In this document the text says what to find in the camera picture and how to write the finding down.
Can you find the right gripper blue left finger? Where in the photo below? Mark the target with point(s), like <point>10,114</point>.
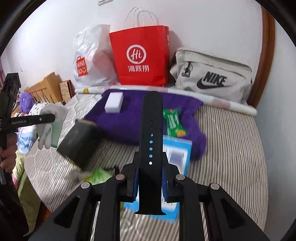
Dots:
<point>135,163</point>

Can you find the beige Nike bag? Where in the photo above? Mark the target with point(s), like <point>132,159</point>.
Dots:
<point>218,77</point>

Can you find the white sponge block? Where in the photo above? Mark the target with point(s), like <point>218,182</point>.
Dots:
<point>114,102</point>

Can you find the green snack packet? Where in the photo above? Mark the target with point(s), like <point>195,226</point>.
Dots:
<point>174,128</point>

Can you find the wooden headboard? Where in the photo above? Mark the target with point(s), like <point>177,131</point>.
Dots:
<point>47,90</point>

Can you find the person's left hand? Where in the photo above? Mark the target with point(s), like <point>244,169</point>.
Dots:
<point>8,155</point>

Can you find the dotted white pillow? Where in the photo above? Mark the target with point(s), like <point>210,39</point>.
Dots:
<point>37,107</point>

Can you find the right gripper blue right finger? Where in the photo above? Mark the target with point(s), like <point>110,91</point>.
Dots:
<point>164,177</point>

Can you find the dark green gold box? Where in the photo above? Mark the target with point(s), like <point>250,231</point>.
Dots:
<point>80,143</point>

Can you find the red Haidilao paper bag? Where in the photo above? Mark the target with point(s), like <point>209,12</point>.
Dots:
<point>142,55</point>

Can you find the blue tissue box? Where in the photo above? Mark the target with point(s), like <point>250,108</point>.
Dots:
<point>150,199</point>

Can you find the white work glove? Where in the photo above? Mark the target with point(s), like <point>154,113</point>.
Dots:
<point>49,133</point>

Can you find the green tissue pack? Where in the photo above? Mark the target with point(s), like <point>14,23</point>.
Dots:
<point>99,175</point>

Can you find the white Miniso plastic bag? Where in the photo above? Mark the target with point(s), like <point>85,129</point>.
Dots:
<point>93,63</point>

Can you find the brown wooden door frame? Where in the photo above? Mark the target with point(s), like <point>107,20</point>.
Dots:
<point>265,60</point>

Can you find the purple fluffy towel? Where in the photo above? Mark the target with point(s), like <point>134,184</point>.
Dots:
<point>124,127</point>

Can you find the rolled floral mat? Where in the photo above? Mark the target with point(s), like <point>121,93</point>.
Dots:
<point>206,99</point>

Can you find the striped quilted table cover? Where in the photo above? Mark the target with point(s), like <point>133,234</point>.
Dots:
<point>234,158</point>

